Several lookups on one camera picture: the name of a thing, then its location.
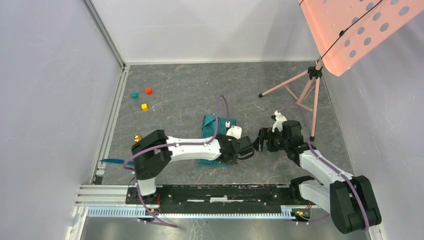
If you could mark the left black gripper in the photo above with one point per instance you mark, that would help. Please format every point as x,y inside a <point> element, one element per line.
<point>234,161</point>

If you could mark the blue knife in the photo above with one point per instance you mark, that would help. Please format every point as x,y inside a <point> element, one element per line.
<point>113,161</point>

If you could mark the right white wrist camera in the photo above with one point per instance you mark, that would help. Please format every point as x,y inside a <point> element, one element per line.
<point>278,118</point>

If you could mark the teal cloth napkin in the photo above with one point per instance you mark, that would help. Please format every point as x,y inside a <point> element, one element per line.
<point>207,130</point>

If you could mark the gold spoon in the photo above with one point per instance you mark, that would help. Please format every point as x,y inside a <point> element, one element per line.
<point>137,138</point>

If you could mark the pink perforated panel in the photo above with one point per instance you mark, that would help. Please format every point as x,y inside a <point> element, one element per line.
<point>345,31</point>

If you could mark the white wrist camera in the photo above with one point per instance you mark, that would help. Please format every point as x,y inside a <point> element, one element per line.
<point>278,118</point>
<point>233,130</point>

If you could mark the pink tripod stand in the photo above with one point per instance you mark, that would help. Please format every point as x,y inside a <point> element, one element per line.
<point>314,74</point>

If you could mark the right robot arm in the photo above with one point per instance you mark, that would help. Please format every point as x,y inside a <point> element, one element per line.
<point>348,199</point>

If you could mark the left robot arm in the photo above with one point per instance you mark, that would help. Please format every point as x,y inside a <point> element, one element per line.
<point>154,152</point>

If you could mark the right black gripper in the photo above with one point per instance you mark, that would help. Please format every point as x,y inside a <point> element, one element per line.
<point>264,134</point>

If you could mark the orange cube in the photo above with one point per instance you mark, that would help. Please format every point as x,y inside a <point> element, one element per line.
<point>148,91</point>

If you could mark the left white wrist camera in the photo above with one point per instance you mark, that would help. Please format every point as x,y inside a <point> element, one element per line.
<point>233,130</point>

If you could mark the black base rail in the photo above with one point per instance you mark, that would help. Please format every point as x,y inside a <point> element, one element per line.
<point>219,198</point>

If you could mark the yellow cube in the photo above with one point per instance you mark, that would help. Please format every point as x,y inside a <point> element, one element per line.
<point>144,107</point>

